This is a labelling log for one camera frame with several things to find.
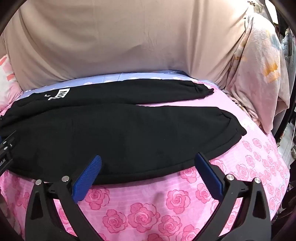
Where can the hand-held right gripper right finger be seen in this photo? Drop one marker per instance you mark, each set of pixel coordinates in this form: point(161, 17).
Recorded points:
point(209, 176)

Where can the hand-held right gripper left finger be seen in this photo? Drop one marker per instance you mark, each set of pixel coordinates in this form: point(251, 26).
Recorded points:
point(87, 178)

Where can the black pants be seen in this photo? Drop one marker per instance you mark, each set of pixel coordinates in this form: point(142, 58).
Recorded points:
point(115, 139)

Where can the pink rose print bedsheet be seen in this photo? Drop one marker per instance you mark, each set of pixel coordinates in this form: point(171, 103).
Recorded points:
point(143, 208)

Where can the pink patterned pillow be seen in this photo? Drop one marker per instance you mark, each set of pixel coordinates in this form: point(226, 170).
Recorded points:
point(8, 78)

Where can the pale floral blanket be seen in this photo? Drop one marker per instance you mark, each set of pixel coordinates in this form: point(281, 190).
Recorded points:
point(256, 74)

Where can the beige cloth cover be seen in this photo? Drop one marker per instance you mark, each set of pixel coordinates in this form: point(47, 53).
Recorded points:
point(129, 39)

